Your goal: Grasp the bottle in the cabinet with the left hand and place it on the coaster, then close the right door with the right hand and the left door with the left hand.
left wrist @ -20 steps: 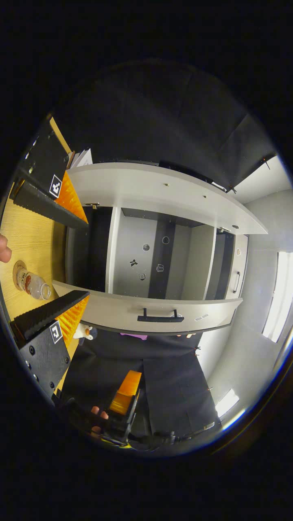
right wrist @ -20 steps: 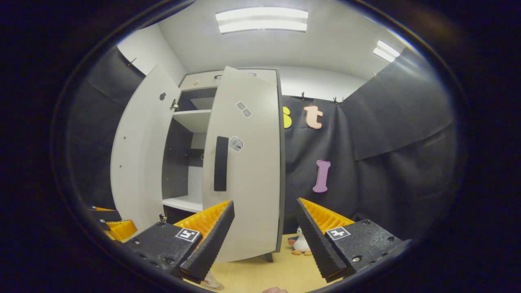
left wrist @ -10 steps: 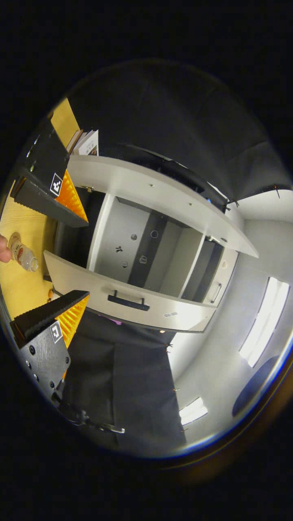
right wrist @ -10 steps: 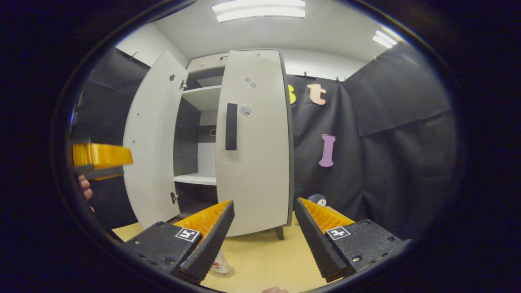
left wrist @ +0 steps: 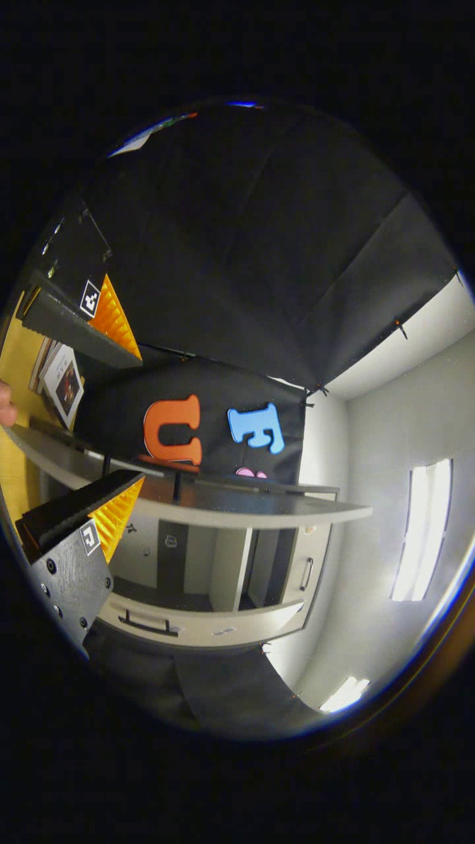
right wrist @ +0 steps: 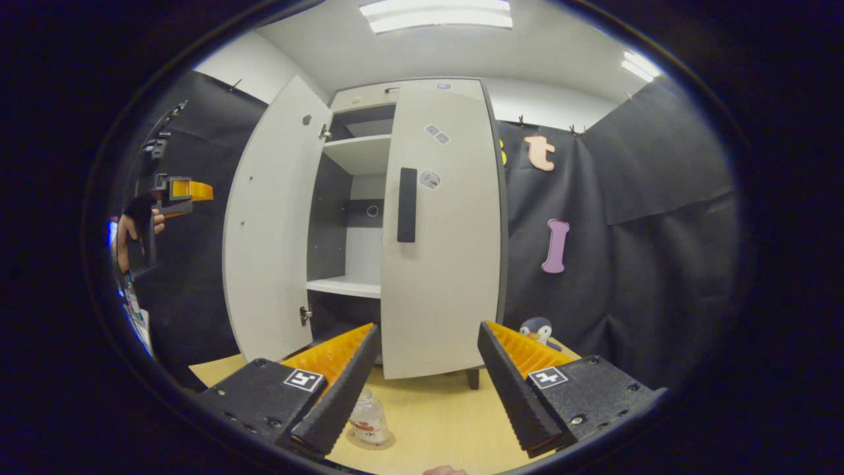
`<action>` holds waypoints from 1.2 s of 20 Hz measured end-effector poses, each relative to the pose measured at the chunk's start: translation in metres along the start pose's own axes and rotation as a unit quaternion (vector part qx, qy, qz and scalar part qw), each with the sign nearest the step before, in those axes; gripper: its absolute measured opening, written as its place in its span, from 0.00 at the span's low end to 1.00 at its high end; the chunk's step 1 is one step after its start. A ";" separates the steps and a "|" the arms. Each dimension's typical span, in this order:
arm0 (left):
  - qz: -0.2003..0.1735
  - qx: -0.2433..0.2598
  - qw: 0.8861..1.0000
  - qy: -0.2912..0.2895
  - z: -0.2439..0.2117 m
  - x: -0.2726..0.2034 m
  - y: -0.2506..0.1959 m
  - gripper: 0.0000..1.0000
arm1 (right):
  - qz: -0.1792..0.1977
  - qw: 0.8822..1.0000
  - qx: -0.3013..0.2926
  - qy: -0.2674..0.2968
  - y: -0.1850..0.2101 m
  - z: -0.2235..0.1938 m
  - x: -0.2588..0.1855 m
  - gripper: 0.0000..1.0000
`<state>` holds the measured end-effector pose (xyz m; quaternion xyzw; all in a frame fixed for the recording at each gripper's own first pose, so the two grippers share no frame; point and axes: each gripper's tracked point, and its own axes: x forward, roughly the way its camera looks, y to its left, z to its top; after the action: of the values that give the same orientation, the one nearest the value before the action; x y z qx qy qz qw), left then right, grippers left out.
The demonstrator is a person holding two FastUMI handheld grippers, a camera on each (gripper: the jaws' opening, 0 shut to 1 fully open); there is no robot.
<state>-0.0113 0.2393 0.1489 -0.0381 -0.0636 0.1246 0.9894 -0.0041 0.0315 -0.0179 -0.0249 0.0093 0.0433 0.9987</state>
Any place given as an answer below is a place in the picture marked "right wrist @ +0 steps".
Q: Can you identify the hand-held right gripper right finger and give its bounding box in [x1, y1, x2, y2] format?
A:
[476, 320, 667, 459]

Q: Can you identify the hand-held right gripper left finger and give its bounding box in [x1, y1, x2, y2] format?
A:
[195, 322, 382, 462]

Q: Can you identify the clear bottle with red label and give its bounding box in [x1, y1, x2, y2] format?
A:
[348, 388, 391, 446]

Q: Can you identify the white cabinet door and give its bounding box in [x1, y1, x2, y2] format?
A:
[222, 75, 332, 364]
[380, 79, 503, 380]

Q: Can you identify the white cabinet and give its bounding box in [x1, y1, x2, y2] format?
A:
[307, 78, 510, 390]

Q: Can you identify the white cabinet drawer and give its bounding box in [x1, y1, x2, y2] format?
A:
[330, 82, 401, 114]

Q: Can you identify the penguin plush toy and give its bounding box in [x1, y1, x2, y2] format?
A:
[519, 317, 562, 352]

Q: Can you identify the black backdrop cloth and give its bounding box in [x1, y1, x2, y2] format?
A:
[115, 69, 742, 390]

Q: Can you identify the ceiling light panel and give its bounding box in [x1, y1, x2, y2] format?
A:
[359, 0, 514, 35]
[621, 51, 663, 83]

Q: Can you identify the black door handle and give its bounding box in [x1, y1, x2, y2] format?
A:
[396, 167, 419, 243]

